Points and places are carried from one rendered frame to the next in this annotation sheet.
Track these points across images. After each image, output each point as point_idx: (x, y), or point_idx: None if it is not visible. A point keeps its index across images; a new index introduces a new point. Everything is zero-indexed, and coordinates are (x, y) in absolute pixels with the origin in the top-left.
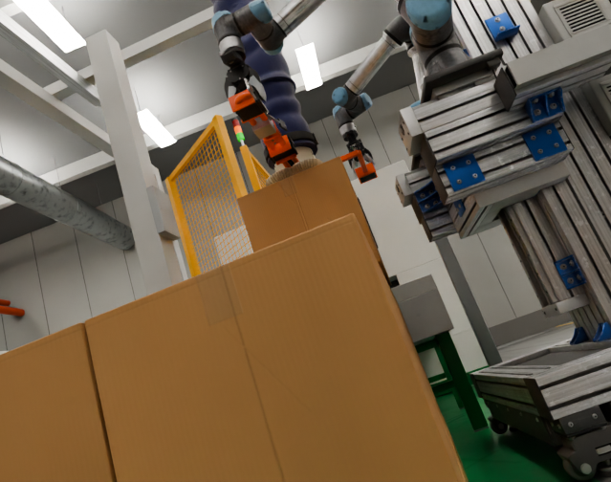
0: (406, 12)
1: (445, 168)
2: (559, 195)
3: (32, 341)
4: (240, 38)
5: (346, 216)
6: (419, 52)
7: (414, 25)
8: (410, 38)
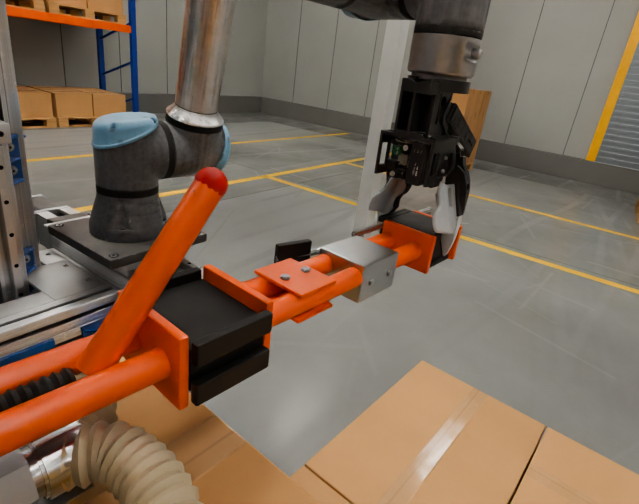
0: (216, 145)
1: None
2: None
3: (577, 442)
4: (418, 32)
5: (424, 361)
6: (149, 168)
7: (211, 165)
8: (142, 136)
